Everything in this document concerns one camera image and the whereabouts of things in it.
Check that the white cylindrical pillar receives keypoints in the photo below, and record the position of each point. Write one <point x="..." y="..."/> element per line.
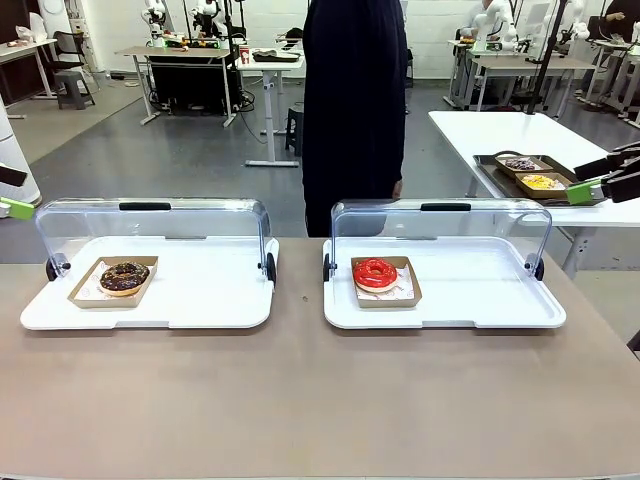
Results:
<point x="20" y="150"/>

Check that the chocolate glazed donut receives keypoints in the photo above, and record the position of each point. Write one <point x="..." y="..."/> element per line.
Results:
<point x="112" y="282"/>

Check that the dark brown serving tray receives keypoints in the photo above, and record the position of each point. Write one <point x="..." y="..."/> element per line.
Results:
<point x="492" y="172"/>

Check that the white plastic bag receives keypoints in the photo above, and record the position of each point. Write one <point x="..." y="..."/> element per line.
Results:
<point x="30" y="31"/>

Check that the wooden top background desk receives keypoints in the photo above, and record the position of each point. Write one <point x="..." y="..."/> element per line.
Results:
<point x="150" y="51"/>

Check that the red glazed donut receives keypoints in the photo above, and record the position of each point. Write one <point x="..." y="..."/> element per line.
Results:
<point x="362" y="280"/>

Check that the background person dark top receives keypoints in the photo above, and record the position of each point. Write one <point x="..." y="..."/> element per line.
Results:
<point x="620" y="17"/>

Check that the person in dark sweater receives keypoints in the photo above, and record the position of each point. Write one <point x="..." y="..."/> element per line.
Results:
<point x="350" y="100"/>

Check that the sprinkled chocolate donut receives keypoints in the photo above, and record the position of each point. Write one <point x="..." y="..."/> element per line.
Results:
<point x="505" y="168"/>

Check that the grey step stool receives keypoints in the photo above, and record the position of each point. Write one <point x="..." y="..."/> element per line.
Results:
<point x="75" y="80"/>

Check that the white background desk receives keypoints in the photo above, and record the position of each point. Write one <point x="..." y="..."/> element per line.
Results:
<point x="25" y="47"/>

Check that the white display tray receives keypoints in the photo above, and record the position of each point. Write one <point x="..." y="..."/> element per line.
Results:
<point x="210" y="300"/>
<point x="475" y="300"/>

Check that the white height adjustable desk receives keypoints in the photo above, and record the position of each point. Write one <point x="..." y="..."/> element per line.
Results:
<point x="270" y="66"/>

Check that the purple sprinkled donut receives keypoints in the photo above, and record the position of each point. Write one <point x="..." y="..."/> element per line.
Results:
<point x="520" y="162"/>

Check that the red donut in box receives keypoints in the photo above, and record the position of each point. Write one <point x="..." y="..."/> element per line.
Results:
<point x="400" y="298"/>

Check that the yellow glazed donut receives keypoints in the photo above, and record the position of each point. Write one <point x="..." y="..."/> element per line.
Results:
<point x="542" y="183"/>

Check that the black equipment cabinet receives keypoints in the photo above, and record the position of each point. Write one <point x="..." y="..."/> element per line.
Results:
<point x="190" y="80"/>

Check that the beige top background desk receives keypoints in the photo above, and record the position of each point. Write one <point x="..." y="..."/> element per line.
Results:
<point x="530" y="65"/>

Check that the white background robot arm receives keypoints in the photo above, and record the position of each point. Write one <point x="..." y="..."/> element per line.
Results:
<point x="155" y="25"/>
<point x="492" y="20"/>

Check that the black and white background robot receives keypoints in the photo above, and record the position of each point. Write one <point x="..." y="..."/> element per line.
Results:
<point x="206" y="15"/>

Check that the black office chair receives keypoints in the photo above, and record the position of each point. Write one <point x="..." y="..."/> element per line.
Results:
<point x="75" y="45"/>

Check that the clear display lid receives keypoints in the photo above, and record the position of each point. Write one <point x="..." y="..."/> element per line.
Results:
<point x="150" y="220"/>
<point x="450" y="225"/>

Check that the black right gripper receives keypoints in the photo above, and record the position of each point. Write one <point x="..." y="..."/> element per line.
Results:
<point x="627" y="175"/>

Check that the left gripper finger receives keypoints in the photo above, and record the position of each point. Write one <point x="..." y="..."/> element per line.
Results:
<point x="17" y="208"/>
<point x="12" y="176"/>

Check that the white side table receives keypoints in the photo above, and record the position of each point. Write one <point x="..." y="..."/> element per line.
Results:
<point x="450" y="130"/>

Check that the black tripod pole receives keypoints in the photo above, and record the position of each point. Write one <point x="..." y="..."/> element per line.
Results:
<point x="545" y="55"/>

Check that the dark plastic stool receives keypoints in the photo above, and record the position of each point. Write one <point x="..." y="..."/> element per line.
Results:
<point x="295" y="125"/>

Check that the person's left hand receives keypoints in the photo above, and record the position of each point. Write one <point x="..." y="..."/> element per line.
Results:
<point x="397" y="189"/>

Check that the red and white carton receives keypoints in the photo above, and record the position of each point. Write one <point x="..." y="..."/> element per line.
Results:
<point x="244" y="56"/>

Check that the dark background tray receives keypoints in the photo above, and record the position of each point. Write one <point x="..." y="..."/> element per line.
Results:
<point x="275" y="55"/>

